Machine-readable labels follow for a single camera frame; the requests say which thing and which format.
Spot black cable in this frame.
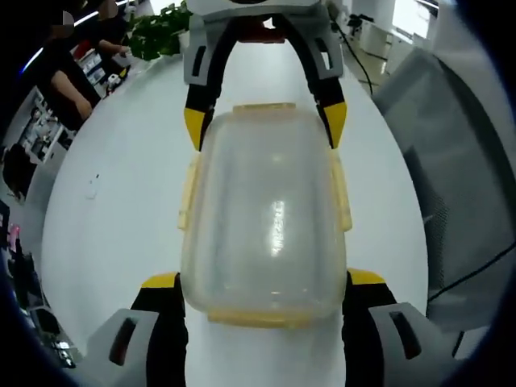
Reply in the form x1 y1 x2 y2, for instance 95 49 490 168
336 19 376 93
427 244 516 303

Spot white shelf unit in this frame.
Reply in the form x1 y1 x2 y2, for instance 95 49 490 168
19 88 70 163

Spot clear plastic buckle container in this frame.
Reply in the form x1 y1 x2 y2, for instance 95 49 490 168
177 102 354 330

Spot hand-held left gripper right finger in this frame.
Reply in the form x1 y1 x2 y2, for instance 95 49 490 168
340 268 435 387

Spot green leafy plant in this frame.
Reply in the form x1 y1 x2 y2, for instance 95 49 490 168
127 2 194 62

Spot small yellow toy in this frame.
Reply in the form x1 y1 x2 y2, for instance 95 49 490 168
105 66 130 97

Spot grey mesh office chair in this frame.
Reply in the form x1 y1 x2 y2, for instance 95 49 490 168
371 47 516 338

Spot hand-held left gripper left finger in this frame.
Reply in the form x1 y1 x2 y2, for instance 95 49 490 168
85 272 190 387

